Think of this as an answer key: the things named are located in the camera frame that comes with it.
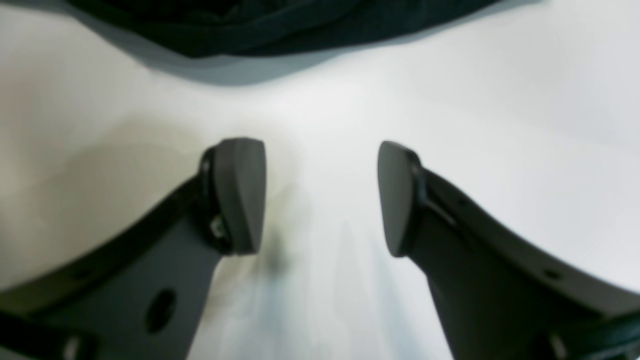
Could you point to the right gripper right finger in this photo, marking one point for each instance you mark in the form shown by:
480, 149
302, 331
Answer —
497, 296

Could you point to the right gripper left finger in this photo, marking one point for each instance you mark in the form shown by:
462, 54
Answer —
141, 295

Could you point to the black t-shirt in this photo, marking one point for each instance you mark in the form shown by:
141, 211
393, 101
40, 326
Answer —
200, 29

